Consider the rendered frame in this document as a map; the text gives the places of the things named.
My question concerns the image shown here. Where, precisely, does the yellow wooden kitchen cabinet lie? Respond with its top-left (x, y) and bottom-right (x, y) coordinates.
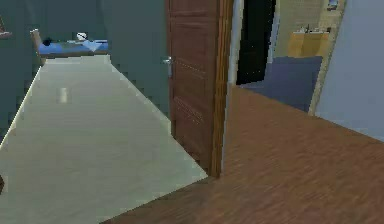
top-left (287, 31), bottom-right (331, 59)

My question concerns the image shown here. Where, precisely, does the brown wooden room door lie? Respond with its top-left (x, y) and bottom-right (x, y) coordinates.
top-left (164, 0), bottom-right (235, 179)

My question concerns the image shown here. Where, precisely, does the black room door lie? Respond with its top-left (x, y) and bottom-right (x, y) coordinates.
top-left (235, 0), bottom-right (277, 86)

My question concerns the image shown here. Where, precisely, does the grey metal door handle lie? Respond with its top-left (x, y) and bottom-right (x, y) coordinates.
top-left (162, 55), bottom-right (174, 79)

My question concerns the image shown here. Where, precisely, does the blue bed with wooden frame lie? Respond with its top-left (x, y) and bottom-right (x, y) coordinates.
top-left (29, 28), bottom-right (110, 66)

